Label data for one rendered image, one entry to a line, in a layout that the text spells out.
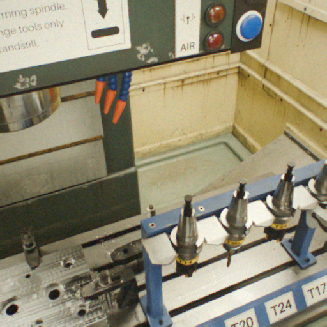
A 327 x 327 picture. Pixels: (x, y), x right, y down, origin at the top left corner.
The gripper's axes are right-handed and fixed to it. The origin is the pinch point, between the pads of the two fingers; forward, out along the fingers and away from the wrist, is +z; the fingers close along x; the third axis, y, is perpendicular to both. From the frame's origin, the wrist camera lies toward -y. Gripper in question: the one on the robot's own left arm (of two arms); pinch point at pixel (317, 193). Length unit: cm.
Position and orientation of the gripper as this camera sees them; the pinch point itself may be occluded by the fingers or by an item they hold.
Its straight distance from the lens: 93.1
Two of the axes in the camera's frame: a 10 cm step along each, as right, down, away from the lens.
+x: 9.2, -2.7, 3.0
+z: -4.0, -6.0, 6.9
